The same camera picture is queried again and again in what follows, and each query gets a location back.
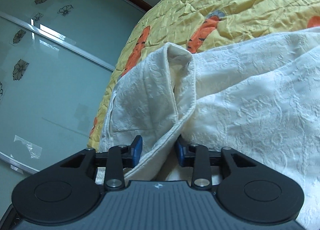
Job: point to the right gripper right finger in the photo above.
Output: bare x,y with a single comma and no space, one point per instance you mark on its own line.
185,152

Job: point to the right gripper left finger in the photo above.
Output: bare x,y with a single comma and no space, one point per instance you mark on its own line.
132,155

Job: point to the white embossed pants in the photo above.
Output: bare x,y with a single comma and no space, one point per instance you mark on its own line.
260,97

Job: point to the glass wardrobe sliding door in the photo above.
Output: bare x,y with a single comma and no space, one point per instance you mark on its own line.
57,57

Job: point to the yellow floral quilt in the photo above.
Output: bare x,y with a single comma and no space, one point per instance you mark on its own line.
199,25

